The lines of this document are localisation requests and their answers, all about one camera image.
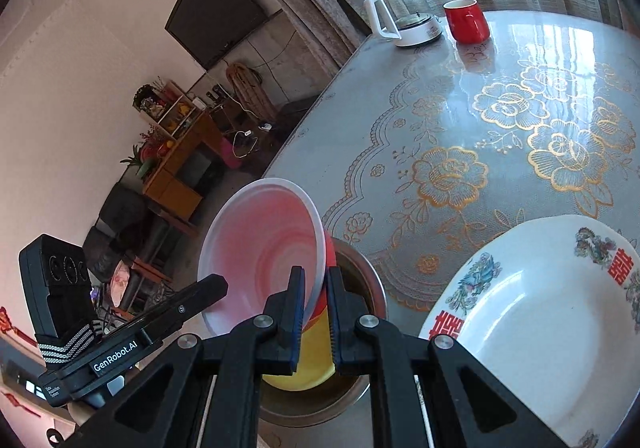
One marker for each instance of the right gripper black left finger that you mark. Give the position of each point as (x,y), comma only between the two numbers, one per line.
(204,393)

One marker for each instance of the red plastic bowl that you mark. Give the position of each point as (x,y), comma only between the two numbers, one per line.
(261,232)

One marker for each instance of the white dragon phoenix plate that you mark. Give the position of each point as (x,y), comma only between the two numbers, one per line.
(551,308)

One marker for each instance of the red ceramic mug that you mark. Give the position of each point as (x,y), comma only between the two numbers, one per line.
(466,21)

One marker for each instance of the wooden chair by wall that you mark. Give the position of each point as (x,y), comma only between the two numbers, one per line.
(250,93)

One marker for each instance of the yellow plastic bowl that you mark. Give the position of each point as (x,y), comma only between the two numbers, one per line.
(315,365)

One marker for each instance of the large stainless steel bowl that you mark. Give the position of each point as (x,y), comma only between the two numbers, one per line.
(353,289)

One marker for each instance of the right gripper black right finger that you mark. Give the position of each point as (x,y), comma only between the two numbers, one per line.
(425,393)

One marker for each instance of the white glass electric kettle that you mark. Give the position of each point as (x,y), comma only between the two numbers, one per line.
(406,23)

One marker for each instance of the black wall television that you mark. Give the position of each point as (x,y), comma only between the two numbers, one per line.
(209,29)

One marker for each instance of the wooden cabinet with shelves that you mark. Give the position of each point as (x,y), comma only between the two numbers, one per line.
(179,126)

